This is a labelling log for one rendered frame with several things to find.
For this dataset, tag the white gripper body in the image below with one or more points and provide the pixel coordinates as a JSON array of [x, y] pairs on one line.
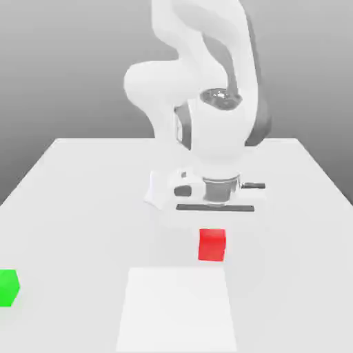
[[215, 208]]

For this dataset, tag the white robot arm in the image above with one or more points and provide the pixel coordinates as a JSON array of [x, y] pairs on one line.
[[215, 138]]

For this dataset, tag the small red cube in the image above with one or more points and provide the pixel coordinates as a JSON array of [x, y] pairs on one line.
[[211, 245]]

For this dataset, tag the small green cube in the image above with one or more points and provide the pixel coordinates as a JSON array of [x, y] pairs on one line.
[[7, 286]]

